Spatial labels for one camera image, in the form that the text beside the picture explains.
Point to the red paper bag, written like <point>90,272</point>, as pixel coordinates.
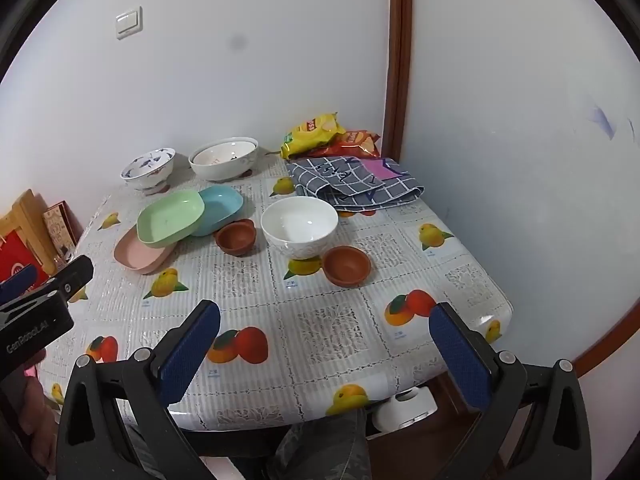
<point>15,260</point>

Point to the grey checked cloth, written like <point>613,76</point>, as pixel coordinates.
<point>345,187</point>

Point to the blue plate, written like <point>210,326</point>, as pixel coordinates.
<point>222,205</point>

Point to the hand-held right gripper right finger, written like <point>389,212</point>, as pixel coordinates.
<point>460,360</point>

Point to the person's patterned trousers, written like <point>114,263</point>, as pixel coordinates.
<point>320,450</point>

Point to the white light switch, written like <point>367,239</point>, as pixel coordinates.
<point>129,23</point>

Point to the large white printed bowl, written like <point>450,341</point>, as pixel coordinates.
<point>225,167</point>

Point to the brown wooden baseboard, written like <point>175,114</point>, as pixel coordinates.
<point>610,335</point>

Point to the red chip bag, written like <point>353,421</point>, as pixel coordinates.
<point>357,141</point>

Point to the green plate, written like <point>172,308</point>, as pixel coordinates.
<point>170,217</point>

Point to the patterned box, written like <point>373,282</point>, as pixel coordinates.
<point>60,230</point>

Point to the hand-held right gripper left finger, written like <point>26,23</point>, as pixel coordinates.
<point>192,355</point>

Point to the small brown bowl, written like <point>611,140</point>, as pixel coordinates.
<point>235,237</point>
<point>346,265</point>

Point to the white round object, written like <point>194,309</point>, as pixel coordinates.
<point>405,410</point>

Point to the person's left hand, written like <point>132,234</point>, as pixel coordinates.
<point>37,425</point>

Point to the plain white bowl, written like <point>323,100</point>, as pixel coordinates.
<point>297,225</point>

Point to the pink plate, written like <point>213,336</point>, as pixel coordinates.
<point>132,255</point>

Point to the yellow chip bag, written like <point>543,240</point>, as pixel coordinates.
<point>310,137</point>

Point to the blue patterned white bowl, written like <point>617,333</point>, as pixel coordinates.
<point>150,172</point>

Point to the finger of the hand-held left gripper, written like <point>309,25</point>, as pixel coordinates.
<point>70,275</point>
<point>17,282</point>

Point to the fruit print tablecloth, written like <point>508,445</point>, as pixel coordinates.
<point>325,335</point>

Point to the brown wooden door frame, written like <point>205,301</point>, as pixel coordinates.
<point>399,60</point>

